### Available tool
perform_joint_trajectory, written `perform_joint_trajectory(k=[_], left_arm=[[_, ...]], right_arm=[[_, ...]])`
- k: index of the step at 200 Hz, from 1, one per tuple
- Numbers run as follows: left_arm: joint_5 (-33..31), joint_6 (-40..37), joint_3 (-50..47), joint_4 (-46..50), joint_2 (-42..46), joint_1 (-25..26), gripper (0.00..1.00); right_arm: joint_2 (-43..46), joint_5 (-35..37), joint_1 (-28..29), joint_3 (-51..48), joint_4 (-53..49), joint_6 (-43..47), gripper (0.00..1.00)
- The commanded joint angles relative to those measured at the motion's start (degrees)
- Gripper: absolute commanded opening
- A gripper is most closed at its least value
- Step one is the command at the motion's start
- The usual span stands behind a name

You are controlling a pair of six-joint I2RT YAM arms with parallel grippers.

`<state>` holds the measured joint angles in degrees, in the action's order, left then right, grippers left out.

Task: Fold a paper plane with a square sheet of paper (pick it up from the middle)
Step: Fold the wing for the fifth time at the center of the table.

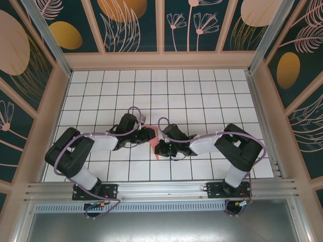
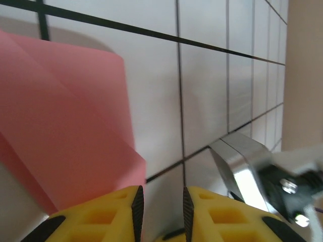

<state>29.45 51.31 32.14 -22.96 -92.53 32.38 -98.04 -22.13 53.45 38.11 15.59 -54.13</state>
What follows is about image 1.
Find aluminium corner post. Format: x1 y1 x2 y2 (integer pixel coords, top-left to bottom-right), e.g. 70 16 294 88
248 0 290 74
20 0 73 76

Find aluminium side rail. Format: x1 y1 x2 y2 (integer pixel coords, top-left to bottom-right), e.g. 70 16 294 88
246 72 287 179

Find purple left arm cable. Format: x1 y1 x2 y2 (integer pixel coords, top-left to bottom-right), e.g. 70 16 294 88
54 106 142 220

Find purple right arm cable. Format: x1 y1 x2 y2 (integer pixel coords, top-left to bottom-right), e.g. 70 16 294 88
157 117 267 217

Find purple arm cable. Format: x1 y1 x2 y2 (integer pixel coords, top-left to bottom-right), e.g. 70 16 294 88
54 106 142 220
157 117 267 217

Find grey slotted cable duct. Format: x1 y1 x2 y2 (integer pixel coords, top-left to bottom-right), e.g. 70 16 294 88
34 203 228 214

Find wall panel pink flowers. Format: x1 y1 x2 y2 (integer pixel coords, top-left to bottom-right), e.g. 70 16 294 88
161 0 230 53

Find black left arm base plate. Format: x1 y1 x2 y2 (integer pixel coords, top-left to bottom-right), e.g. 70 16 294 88
72 183 119 201

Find wall panel pale circle leaves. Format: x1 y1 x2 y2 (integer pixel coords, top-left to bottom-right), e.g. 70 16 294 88
221 0 277 52

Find grey metal sheet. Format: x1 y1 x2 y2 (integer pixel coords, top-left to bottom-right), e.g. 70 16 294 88
25 211 301 242

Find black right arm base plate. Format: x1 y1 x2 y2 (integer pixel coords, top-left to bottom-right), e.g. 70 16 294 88
206 181 253 200

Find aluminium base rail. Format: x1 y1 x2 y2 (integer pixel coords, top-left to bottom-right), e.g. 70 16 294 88
24 178 300 202

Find small circuit board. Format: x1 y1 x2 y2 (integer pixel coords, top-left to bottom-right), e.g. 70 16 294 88
84 201 106 211
233 200 254 210

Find wall panel orange circle leaves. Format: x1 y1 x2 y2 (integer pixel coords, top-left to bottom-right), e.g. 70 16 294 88
87 0 159 53

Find pink cloth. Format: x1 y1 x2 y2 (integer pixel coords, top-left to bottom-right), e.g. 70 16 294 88
148 125 162 161

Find wall panel orange oval fern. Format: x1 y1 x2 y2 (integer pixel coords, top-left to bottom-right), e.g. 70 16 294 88
266 0 323 110

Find wall panel small orange oval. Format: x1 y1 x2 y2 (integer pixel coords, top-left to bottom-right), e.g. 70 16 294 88
30 0 101 54

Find wall panel single flower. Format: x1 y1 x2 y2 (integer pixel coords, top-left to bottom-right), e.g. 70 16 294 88
0 80 36 177

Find wall panel pink leaf outlines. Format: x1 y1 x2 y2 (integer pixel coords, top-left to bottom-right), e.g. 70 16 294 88
286 93 323 181

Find wall panel large pale oval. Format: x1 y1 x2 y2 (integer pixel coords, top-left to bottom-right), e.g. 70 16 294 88
0 0 56 114

